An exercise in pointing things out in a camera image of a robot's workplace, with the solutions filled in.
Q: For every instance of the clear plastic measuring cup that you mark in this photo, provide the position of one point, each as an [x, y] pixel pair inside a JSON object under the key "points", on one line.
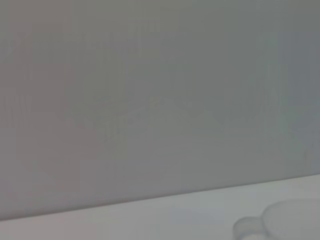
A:
{"points": [[287, 220]]}

